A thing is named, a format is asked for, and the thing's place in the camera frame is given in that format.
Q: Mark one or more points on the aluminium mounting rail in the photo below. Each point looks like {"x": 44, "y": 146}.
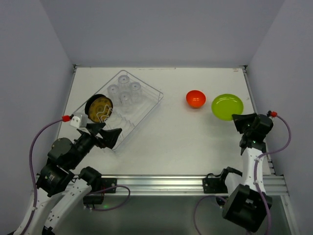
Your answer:
{"x": 162, "y": 185}

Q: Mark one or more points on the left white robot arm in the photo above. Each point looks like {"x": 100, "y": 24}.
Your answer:
{"x": 57, "y": 190}

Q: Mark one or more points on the clear plastic dish rack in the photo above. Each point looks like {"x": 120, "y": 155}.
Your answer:
{"x": 132, "y": 99}

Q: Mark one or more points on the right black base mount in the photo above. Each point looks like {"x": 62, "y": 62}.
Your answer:
{"x": 213, "y": 184}

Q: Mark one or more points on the clear glass cup back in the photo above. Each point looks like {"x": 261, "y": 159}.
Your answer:
{"x": 123, "y": 82}

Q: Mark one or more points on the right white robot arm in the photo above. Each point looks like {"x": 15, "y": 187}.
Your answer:
{"x": 248, "y": 204}

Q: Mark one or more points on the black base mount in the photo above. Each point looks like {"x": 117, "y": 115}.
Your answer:
{"x": 98, "y": 199}
{"x": 213, "y": 184}

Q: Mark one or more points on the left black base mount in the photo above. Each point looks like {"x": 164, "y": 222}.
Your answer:
{"x": 98, "y": 199}

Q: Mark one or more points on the lime green plate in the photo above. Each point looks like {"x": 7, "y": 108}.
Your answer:
{"x": 225, "y": 105}

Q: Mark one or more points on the yellow patterned plate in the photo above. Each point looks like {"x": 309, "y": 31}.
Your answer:
{"x": 100, "y": 109}

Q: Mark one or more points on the clear glass cup left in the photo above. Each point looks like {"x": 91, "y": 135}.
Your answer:
{"x": 113, "y": 92}

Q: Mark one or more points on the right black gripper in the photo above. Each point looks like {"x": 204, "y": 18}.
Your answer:
{"x": 248, "y": 128}

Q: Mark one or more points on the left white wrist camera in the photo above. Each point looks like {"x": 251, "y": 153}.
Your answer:
{"x": 79, "y": 120}

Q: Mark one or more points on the clear glass cup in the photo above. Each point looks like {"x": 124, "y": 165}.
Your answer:
{"x": 136, "y": 92}
{"x": 125, "y": 99}
{"x": 123, "y": 82}
{"x": 113, "y": 92}

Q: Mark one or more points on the black plate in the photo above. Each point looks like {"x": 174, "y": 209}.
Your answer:
{"x": 90, "y": 101}

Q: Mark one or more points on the clear glass cup front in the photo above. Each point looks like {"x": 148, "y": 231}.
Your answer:
{"x": 125, "y": 99}

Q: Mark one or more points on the orange plastic bowl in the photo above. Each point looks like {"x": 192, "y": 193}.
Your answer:
{"x": 195, "y": 98}

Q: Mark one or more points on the clear glass cup right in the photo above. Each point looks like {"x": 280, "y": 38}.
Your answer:
{"x": 136, "y": 92}

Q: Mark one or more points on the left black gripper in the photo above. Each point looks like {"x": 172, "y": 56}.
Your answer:
{"x": 97, "y": 136}

